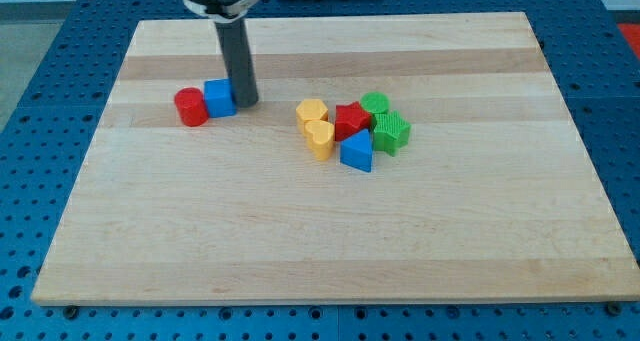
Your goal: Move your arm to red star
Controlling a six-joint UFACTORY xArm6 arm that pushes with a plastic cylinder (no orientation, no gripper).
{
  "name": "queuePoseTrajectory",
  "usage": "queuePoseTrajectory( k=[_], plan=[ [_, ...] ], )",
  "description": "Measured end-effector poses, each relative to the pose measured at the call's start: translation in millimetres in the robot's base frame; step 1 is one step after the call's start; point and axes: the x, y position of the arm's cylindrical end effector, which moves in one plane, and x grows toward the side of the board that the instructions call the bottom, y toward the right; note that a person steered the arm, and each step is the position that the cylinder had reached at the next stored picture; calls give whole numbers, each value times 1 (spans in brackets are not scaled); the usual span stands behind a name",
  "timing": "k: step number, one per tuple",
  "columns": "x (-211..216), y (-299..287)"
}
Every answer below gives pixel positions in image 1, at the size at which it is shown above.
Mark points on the red star block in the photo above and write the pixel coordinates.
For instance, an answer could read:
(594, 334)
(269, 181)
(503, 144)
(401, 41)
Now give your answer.
(350, 119)

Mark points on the green star block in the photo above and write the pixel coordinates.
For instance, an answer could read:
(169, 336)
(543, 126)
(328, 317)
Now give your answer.
(390, 132)

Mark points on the yellow heart block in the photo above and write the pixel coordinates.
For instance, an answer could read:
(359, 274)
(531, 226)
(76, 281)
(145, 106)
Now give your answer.
(319, 135)

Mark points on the blue triangle block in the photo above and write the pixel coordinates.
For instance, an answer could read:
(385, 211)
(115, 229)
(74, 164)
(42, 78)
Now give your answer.
(356, 151)

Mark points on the yellow hexagon block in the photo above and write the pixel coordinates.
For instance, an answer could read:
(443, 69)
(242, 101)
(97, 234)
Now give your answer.
(309, 110)

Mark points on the green cylinder block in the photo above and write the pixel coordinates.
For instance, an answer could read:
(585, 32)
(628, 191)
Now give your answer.
(375, 103)

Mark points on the wooden board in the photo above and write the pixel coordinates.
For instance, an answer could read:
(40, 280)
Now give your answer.
(493, 200)

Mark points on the blue cube block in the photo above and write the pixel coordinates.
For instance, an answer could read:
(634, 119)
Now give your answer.
(218, 98)

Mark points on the red cylinder block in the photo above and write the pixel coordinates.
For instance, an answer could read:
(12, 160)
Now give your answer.
(191, 107)

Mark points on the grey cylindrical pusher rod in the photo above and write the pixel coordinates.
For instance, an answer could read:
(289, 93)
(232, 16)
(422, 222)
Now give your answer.
(234, 44)

